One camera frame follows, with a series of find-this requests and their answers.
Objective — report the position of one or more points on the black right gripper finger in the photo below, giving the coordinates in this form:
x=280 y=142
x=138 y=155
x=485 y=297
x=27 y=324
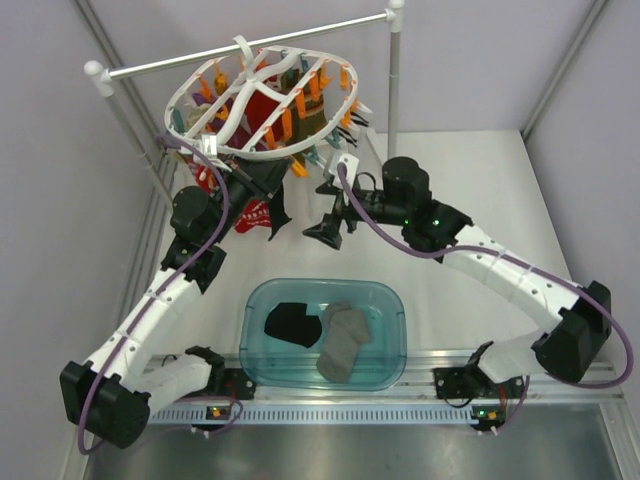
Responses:
x=328 y=188
x=327 y=231

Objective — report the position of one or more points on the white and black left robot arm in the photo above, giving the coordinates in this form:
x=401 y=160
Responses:
x=111 y=394

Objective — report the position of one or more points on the aluminium mounting rail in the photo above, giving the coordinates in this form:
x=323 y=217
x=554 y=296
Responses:
x=429 y=391

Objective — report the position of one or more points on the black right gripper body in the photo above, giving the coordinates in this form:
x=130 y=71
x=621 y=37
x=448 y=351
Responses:
x=380 y=210

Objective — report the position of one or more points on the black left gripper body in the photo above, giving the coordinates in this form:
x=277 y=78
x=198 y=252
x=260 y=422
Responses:
x=238 y=192

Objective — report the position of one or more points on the white drying rack stand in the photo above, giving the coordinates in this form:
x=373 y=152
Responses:
x=103 y=78

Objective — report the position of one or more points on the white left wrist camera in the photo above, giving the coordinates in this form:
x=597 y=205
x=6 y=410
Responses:
x=207 y=143

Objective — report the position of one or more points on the olive green sock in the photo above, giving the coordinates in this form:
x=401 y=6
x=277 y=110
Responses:
x=314 y=120

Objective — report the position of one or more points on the white black striped sock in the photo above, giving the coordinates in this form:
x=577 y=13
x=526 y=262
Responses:
x=354 y=124

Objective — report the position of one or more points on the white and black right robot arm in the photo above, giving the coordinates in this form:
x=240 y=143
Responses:
x=572 y=326

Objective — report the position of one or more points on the grey sock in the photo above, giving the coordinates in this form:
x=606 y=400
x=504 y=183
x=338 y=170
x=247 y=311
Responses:
x=346 y=331

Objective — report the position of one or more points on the white oval clip hanger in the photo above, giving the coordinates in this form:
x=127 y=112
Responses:
x=279 y=102

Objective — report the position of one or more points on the teal transparent plastic tub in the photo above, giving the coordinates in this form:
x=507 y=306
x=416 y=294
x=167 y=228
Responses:
x=272 y=362

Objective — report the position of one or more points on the red patterned sock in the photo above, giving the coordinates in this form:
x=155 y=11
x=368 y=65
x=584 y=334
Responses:
x=256 y=214

